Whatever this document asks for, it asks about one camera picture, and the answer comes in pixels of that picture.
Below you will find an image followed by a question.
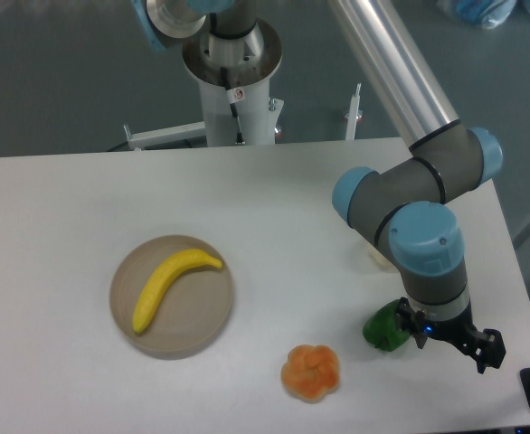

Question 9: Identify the white pedestal support leg right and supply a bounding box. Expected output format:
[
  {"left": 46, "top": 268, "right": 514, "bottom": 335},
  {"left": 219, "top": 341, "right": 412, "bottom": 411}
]
[{"left": 345, "top": 83, "right": 363, "bottom": 141}]

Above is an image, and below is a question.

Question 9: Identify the green bell pepper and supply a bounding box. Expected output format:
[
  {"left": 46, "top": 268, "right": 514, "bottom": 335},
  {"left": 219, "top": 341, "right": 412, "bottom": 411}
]
[{"left": 362, "top": 300, "right": 411, "bottom": 353}]

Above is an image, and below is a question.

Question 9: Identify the orange knotted bread roll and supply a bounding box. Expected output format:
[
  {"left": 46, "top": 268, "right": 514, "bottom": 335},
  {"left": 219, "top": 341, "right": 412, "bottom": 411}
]
[{"left": 280, "top": 344, "right": 340, "bottom": 402}]

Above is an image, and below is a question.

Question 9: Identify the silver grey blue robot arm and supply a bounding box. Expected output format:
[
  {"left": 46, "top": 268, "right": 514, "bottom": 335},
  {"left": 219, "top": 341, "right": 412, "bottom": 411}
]
[{"left": 133, "top": 1, "right": 506, "bottom": 371}]

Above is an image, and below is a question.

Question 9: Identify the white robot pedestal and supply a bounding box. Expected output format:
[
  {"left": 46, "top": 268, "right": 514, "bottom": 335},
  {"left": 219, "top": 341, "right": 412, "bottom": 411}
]
[{"left": 183, "top": 19, "right": 284, "bottom": 147}]

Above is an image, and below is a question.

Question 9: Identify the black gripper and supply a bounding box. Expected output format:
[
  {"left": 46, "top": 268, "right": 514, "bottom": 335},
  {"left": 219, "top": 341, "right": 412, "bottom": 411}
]
[{"left": 395, "top": 297, "right": 506, "bottom": 374}]

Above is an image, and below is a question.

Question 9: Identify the yellow banana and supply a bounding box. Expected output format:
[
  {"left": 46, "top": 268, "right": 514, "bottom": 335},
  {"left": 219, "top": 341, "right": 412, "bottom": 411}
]
[{"left": 132, "top": 249, "right": 222, "bottom": 334}]

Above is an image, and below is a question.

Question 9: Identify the white pear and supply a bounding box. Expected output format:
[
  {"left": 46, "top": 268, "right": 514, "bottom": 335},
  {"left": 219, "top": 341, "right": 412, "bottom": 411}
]
[{"left": 367, "top": 243, "right": 395, "bottom": 272}]

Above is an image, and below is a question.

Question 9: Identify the white pedestal support leg left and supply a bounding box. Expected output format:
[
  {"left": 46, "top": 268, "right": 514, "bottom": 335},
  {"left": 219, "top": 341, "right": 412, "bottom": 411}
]
[{"left": 123, "top": 121, "right": 205, "bottom": 150}]

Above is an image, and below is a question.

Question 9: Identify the blue plastic bag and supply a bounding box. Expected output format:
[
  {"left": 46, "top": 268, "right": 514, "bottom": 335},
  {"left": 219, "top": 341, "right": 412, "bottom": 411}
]
[{"left": 436, "top": 0, "right": 530, "bottom": 30}]

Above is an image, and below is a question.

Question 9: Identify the white pedestal support leg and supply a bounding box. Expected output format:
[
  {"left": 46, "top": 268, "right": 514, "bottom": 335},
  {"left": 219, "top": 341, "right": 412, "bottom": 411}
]
[
  {"left": 123, "top": 121, "right": 205, "bottom": 150},
  {"left": 345, "top": 83, "right": 363, "bottom": 141}
]

